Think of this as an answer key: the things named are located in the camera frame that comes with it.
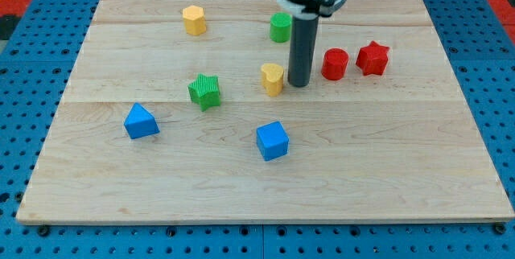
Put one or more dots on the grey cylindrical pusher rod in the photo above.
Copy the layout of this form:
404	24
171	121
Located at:
302	46

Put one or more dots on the yellow heart block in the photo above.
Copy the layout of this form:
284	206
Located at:
272	79

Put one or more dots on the yellow hexagon block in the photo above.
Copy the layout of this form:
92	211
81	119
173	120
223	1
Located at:
194	20

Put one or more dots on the green cylinder block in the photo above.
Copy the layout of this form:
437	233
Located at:
280	27

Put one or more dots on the red cylinder block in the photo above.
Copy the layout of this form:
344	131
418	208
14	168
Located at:
335	61

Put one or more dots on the red star block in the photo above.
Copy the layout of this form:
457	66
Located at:
372	59

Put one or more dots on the blue cube block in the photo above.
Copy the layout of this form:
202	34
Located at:
272	140

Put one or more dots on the green star block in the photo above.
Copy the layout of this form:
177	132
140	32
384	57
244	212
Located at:
205	92

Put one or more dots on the wooden board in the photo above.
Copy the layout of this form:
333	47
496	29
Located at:
398	148

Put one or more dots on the blue triangle block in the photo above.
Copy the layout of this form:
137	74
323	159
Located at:
140	122

